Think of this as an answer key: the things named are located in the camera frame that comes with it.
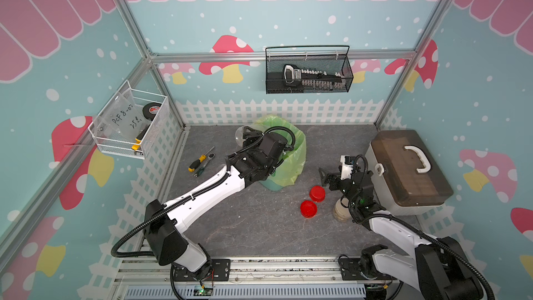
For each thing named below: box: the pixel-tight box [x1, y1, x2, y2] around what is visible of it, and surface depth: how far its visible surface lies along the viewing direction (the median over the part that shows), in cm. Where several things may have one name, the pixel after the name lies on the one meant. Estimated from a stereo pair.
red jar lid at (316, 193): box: [308, 184, 326, 203], surface depth 93 cm
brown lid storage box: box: [364, 129, 454, 216], surface depth 84 cm
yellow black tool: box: [131, 123, 151, 150], surface depth 65 cm
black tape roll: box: [142, 102, 162, 121], surface depth 81 cm
